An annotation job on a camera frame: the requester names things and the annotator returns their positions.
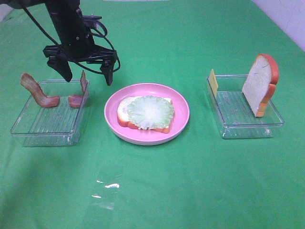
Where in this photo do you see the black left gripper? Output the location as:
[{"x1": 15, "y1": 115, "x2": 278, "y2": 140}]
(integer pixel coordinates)
[{"x1": 43, "y1": 14, "x2": 117, "y2": 86}]

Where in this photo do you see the toy bacon strip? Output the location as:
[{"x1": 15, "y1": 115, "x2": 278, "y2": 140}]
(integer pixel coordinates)
[
  {"x1": 20, "y1": 73, "x2": 60, "y2": 108},
  {"x1": 68, "y1": 70, "x2": 87, "y2": 108}
]

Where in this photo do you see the toy bread slice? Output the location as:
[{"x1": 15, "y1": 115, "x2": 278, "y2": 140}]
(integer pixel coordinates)
[
  {"x1": 242, "y1": 53, "x2": 280, "y2": 117},
  {"x1": 117, "y1": 96, "x2": 170, "y2": 134}
]

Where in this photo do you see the toy lettuce leaf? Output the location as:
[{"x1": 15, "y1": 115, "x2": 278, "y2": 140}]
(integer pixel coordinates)
[{"x1": 125, "y1": 95, "x2": 174, "y2": 130}]

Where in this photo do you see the yellow toy cheese slice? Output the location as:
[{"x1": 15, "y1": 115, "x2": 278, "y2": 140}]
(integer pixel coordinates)
[{"x1": 208, "y1": 69, "x2": 218, "y2": 97}]

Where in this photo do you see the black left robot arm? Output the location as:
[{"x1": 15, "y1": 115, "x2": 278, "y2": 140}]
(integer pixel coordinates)
[{"x1": 1, "y1": 0, "x2": 120, "y2": 85}]

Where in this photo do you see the left clear plastic tray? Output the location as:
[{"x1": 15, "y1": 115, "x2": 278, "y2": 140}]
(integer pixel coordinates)
[{"x1": 10, "y1": 80, "x2": 90, "y2": 147}]

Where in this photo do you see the clear plastic tray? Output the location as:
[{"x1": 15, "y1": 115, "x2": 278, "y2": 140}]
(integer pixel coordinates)
[
  {"x1": 10, "y1": 80, "x2": 90, "y2": 147},
  {"x1": 206, "y1": 74, "x2": 285, "y2": 139}
]

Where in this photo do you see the pink round plate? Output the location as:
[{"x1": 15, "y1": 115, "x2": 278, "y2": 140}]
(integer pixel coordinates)
[{"x1": 104, "y1": 83, "x2": 190, "y2": 146}]

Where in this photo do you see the clear tape patch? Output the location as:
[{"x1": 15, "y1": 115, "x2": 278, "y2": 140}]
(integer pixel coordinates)
[{"x1": 91, "y1": 165, "x2": 123, "y2": 210}]

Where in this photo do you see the right clear plastic tray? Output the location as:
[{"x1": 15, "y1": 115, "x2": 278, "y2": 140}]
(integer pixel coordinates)
[{"x1": 206, "y1": 74, "x2": 285, "y2": 139}]

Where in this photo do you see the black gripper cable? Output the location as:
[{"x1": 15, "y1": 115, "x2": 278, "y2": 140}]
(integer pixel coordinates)
[{"x1": 21, "y1": 6, "x2": 121, "y2": 74}]

